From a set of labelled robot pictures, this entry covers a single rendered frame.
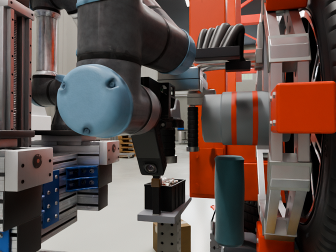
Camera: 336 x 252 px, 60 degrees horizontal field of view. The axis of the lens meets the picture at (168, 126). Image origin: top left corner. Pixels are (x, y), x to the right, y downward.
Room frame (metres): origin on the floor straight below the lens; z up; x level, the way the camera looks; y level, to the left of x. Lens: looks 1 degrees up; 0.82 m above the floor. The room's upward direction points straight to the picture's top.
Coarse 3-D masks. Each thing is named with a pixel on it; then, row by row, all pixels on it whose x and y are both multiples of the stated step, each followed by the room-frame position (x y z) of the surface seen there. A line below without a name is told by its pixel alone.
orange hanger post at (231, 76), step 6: (228, 0) 3.14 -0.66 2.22; (234, 0) 3.12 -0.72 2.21; (228, 6) 3.14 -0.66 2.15; (234, 6) 3.12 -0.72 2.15; (228, 12) 3.14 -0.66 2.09; (234, 12) 3.12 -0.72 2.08; (228, 18) 3.14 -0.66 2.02; (234, 18) 3.12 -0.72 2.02; (234, 24) 3.12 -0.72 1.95; (228, 72) 3.14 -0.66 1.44; (234, 72) 3.12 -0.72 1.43; (228, 78) 3.14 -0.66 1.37; (234, 78) 3.12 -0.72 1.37; (228, 84) 3.14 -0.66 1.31; (234, 84) 3.12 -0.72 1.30; (228, 90) 3.14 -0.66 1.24; (234, 90) 3.12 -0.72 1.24
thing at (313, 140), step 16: (304, 16) 0.63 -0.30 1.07; (320, 64) 0.50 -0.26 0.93; (288, 80) 0.92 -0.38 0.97; (320, 80) 0.62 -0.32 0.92; (288, 144) 0.94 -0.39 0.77; (320, 144) 0.59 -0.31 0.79; (320, 160) 0.50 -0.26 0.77; (320, 176) 0.51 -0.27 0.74; (288, 192) 0.85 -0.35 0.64; (304, 208) 0.75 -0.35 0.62
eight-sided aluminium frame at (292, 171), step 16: (272, 16) 0.56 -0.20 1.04; (288, 16) 0.56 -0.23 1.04; (272, 32) 0.51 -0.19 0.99; (288, 32) 0.56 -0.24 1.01; (304, 32) 0.50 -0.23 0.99; (272, 48) 0.49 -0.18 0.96; (288, 48) 0.48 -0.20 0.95; (304, 48) 0.47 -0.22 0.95; (272, 64) 0.49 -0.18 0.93; (288, 64) 0.49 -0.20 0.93; (304, 64) 0.47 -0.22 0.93; (256, 80) 0.96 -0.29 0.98; (272, 80) 0.49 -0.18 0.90; (304, 80) 0.47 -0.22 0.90; (272, 144) 0.49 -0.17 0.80; (304, 144) 0.47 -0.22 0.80; (256, 160) 0.98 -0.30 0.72; (272, 160) 0.49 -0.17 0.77; (288, 160) 0.48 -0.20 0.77; (304, 160) 0.47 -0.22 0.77; (272, 176) 0.49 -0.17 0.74; (288, 176) 0.48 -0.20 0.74; (304, 176) 0.47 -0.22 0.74; (272, 192) 0.51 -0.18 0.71; (304, 192) 0.50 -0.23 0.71; (272, 208) 0.55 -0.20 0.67; (288, 208) 0.58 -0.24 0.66; (272, 224) 0.59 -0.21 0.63; (288, 224) 0.58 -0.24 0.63; (288, 240) 0.62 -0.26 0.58
